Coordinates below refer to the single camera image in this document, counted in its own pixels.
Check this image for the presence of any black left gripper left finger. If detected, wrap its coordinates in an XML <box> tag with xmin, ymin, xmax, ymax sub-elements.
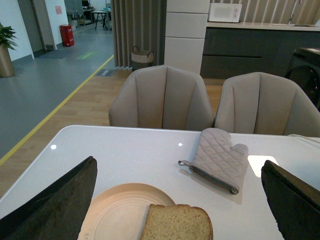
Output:
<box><xmin>0</xmin><ymin>156</ymin><xmax>98</xmax><ymax>240</ymax></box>

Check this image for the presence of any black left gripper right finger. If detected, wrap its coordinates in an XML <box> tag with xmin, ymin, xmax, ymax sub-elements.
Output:
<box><xmin>261</xmin><ymin>160</ymin><xmax>320</xmax><ymax>240</ymax></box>

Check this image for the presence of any slice of brown bread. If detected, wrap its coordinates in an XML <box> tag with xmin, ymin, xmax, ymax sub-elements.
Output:
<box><xmin>140</xmin><ymin>204</ymin><xmax>214</xmax><ymax>240</ymax></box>

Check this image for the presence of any beige ribbed plate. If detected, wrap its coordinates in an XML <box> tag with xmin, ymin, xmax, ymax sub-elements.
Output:
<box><xmin>78</xmin><ymin>183</ymin><xmax>175</xmax><ymax>240</ymax></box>

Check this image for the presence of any grey quilted oven mitt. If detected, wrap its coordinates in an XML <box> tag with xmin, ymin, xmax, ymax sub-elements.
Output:
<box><xmin>178</xmin><ymin>128</ymin><xmax>249</xmax><ymax>195</ymax></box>

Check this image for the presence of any beige chair on right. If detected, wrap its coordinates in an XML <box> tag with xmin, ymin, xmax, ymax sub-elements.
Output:
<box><xmin>214</xmin><ymin>72</ymin><xmax>320</xmax><ymax>137</ymax></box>

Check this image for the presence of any beige chair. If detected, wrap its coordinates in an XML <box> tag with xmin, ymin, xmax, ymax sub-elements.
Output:
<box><xmin>214</xmin><ymin>72</ymin><xmax>320</xmax><ymax>137</ymax></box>
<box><xmin>108</xmin><ymin>65</ymin><xmax>215</xmax><ymax>131</ymax></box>

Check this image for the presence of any black appliance at right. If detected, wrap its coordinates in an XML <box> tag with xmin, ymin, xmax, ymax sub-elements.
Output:
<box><xmin>285</xmin><ymin>47</ymin><xmax>320</xmax><ymax>110</ymax></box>

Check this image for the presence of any gold plant pot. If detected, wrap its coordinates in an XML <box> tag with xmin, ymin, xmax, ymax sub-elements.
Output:
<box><xmin>0</xmin><ymin>45</ymin><xmax>15</xmax><ymax>78</ymax></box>

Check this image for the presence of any beige chair on left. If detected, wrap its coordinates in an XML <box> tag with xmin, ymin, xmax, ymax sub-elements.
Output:
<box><xmin>108</xmin><ymin>65</ymin><xmax>215</xmax><ymax>131</ymax></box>

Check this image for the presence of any dark grey kitchen counter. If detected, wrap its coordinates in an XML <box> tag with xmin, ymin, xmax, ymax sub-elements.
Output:
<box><xmin>200</xmin><ymin>24</ymin><xmax>320</xmax><ymax>79</ymax></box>

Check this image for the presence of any red box on floor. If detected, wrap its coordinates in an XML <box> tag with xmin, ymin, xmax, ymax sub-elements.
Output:
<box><xmin>60</xmin><ymin>24</ymin><xmax>75</xmax><ymax>47</ymax></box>

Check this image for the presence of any green potted plant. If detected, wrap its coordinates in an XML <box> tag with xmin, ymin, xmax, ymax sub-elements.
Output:
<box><xmin>0</xmin><ymin>24</ymin><xmax>18</xmax><ymax>50</ymax></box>

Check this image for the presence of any chrome kitchen faucet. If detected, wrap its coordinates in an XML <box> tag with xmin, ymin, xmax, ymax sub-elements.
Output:
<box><xmin>287</xmin><ymin>0</ymin><xmax>302</xmax><ymax>25</ymax></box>

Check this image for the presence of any distant black-legged table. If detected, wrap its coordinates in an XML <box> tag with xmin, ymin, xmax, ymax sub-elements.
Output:
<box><xmin>91</xmin><ymin>10</ymin><xmax>112</xmax><ymax>30</ymax></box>

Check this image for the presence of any white microwave oven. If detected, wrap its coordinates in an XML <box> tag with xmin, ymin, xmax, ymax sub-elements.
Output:
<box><xmin>208</xmin><ymin>3</ymin><xmax>242</xmax><ymax>23</ymax></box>

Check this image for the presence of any white drawer cabinet column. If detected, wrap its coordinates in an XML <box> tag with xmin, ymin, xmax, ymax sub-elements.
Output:
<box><xmin>164</xmin><ymin>0</ymin><xmax>210</xmax><ymax>74</ymax></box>

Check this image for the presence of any woven basket with handles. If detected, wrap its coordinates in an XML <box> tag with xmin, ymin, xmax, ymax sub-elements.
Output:
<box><xmin>131</xmin><ymin>45</ymin><xmax>155</xmax><ymax>71</ymax></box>

